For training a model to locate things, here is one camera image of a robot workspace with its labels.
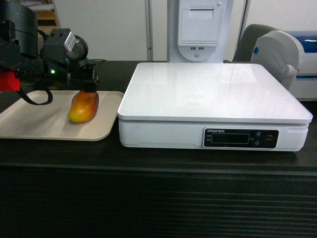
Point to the red yellow mango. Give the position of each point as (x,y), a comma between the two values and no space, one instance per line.
(84,106)

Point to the black checkout counter cabinet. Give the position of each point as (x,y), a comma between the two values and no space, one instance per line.
(77,189)

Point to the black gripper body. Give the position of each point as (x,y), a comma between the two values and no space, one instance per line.
(59,67)

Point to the beige plastic tray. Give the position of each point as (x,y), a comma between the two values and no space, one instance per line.
(25,121)

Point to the white label printer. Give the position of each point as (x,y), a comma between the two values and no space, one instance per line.
(291,57)

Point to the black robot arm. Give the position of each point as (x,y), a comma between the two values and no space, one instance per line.
(19,51)

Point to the white receipt printer kiosk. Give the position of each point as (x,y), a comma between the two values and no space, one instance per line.
(204,30)

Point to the white checkout scale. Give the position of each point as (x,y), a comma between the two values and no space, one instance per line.
(231,106)

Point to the black barcode scanner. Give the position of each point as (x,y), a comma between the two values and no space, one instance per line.
(79,51)

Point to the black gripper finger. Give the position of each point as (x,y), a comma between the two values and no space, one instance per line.
(90,87)

